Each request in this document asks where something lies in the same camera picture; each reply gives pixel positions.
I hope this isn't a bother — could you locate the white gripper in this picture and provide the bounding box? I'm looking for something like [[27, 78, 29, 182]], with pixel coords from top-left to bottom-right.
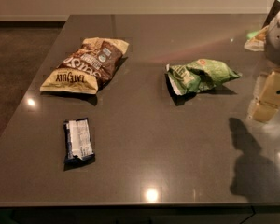
[[251, 10, 280, 122]]

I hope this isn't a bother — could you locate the green jalapeno chip bag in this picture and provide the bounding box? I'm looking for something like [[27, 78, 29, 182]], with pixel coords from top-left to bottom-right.
[[166, 59, 242, 96]]

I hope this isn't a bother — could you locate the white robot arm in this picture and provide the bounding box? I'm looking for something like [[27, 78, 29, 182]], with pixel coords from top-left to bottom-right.
[[249, 0, 280, 122]]

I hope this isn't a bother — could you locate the crumpled bag at table edge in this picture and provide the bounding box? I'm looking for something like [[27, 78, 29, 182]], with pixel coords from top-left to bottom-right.
[[244, 26, 268, 52]]

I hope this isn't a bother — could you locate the brown Late July chip bag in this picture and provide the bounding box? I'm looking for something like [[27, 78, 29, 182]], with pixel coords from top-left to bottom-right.
[[40, 37, 129, 95]]

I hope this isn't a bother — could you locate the blue white snack wrapper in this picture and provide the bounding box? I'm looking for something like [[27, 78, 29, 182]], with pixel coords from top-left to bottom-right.
[[63, 118, 95, 163]]

